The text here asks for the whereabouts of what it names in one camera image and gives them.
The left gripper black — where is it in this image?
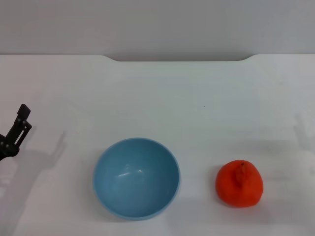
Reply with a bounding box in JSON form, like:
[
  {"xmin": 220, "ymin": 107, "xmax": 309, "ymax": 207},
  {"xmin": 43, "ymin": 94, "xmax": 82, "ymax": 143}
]
[{"xmin": 0, "ymin": 103, "xmax": 32, "ymax": 162}]

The blue bowl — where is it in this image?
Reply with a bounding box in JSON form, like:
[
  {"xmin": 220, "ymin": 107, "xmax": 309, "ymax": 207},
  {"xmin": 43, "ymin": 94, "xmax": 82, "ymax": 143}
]
[{"xmin": 93, "ymin": 137, "xmax": 181, "ymax": 221}]

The orange toy fruit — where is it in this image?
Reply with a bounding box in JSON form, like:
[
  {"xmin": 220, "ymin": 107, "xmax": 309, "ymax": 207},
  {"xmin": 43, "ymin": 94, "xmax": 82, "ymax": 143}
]
[{"xmin": 215, "ymin": 159, "xmax": 264, "ymax": 208}]

